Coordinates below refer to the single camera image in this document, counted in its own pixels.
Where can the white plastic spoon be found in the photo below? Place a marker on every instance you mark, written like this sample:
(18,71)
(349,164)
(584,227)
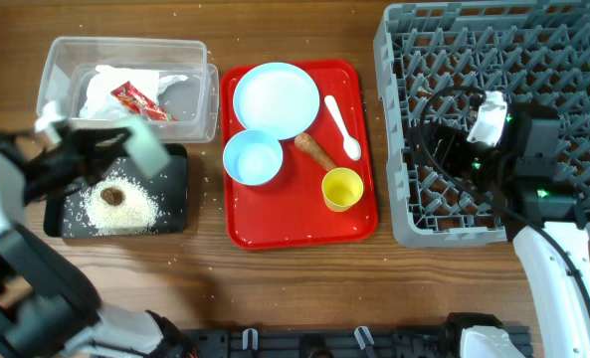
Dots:
(350,145)

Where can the red plastic tray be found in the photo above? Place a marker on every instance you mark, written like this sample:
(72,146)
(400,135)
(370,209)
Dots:
(289,210)

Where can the white napkin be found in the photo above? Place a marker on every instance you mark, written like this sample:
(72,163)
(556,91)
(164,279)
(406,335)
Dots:
(100,104)

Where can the yellow plastic cup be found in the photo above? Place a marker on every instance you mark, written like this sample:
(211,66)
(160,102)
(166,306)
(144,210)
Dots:
(341,189)

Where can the green bowl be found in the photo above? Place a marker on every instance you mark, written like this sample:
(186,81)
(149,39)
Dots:
(143,147)

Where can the brown food lump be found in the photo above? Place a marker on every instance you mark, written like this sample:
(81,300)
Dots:
(113,196)

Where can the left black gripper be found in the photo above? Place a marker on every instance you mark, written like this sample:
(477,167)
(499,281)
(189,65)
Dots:
(74,152)

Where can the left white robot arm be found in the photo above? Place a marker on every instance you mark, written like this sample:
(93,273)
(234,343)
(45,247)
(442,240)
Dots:
(48,307)

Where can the grey dishwasher rack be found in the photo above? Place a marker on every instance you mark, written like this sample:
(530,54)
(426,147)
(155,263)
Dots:
(532,51)

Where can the light blue bowl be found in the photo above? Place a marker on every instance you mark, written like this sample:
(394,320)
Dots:
(253,157)

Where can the white rice pile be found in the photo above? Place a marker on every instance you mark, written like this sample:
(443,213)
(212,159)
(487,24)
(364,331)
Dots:
(87,214)

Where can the light blue plate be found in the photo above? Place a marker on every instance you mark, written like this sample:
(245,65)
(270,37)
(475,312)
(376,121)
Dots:
(280,99)

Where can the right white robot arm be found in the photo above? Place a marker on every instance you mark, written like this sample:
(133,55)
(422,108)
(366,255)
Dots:
(503,154)

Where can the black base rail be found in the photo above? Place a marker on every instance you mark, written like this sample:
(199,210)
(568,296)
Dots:
(405,342)

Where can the clear plastic bin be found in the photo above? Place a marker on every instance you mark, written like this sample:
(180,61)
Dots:
(72,62)

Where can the black waste tray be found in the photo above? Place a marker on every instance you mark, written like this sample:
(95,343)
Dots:
(169,186)

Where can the red snack wrapper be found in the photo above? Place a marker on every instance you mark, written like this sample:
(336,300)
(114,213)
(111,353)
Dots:
(138,103)

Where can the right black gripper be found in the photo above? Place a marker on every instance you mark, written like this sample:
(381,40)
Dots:
(452,140)

